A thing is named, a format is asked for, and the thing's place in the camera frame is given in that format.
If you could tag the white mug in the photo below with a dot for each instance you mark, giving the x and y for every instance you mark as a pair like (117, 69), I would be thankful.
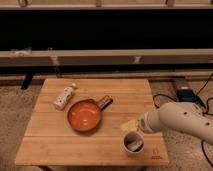
(133, 143)

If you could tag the brown chocolate bar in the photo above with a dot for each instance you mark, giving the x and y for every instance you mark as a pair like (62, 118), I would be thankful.
(104, 102)

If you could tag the blue power adapter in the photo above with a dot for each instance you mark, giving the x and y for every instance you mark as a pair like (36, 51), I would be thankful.
(186, 95)

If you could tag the wooden table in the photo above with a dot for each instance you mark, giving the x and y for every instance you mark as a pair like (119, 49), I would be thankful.
(88, 131)

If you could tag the white spotted bottle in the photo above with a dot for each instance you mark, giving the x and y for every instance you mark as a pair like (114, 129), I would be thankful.
(63, 98)

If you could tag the yellow sponge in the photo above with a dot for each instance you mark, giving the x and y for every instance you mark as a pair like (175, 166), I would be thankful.
(129, 126)

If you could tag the orange ceramic bowl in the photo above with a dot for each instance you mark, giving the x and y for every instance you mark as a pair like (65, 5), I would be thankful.
(84, 115)

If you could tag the grey metal rail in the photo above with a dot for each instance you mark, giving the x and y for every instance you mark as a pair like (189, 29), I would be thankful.
(15, 58)

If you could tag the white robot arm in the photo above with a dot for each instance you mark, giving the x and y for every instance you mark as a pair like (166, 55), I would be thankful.
(185, 117)

